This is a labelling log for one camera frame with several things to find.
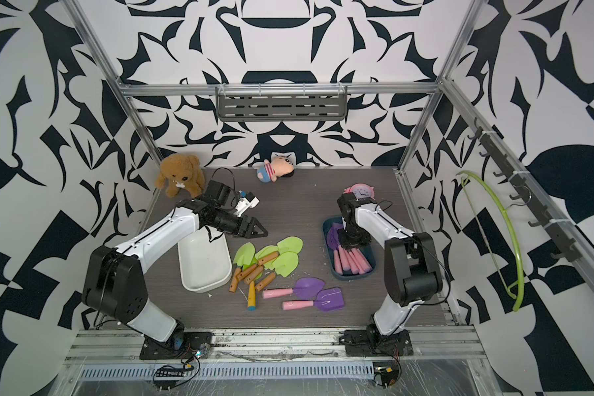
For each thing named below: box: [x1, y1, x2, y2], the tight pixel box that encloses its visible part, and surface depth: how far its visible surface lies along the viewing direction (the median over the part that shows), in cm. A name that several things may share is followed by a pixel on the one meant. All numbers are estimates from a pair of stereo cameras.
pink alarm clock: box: [343, 183, 376, 200], surface depth 111 cm
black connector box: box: [373, 365, 399, 388], surface depth 73 cm
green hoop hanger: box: [455, 170, 525, 312], surface depth 61 cm
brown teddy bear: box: [155, 153, 207, 198], surface depth 99 cm
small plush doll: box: [256, 151, 297, 184], surface depth 114 cm
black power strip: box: [154, 363, 194, 378], surface depth 74 cm
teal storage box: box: [322, 216, 378, 281], surface depth 89 cm
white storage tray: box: [177, 226, 232, 293], surface depth 90 cm
